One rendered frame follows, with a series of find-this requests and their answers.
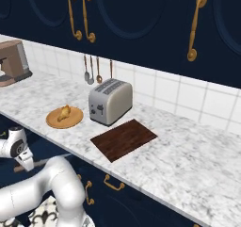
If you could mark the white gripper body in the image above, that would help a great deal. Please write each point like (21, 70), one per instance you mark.
(27, 160)

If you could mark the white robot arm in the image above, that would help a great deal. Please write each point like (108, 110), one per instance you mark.
(62, 186)

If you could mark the open dark blue drawer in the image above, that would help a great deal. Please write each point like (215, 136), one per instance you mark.
(44, 142)

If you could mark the golden brown chicken meat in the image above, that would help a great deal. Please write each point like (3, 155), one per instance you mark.
(64, 112)

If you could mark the round wooden plate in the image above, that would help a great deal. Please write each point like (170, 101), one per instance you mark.
(73, 119)

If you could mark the dark wooden cutting board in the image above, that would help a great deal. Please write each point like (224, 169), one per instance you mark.
(124, 139)

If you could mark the dark blue drawer front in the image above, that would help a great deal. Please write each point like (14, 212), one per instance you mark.
(141, 205)

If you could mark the silver toaster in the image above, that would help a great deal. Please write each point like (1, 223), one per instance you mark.
(109, 102)

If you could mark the grey hanging spoon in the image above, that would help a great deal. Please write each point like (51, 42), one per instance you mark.
(86, 73)

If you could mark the wooden hanging spoon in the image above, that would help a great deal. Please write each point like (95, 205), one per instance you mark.
(99, 78)

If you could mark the dark blue cupboard door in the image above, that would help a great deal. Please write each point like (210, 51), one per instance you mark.
(135, 17)
(222, 33)
(37, 11)

